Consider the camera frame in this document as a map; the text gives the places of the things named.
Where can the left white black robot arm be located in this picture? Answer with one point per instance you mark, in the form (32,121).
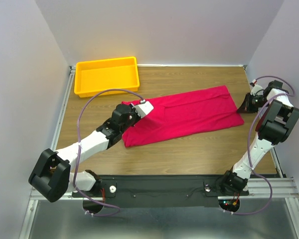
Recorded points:
(52,175)

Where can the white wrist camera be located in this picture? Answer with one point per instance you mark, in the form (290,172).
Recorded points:
(143,108)
(255,88)

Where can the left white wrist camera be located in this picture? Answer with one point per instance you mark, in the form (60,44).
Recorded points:
(143,108)

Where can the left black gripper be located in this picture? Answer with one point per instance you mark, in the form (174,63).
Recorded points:
(137,116)

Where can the aluminium frame rail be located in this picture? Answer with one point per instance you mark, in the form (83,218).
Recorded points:
(33,203)

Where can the yellow plastic tray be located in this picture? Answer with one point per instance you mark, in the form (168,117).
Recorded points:
(92,77)

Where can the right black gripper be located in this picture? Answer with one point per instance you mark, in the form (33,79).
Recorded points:
(246,107)

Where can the red t shirt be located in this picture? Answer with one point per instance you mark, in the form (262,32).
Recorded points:
(185,114)

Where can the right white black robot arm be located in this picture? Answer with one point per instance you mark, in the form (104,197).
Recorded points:
(275,119)

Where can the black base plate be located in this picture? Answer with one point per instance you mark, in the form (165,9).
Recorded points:
(160,191)

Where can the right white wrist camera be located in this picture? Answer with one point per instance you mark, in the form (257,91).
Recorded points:
(255,88)

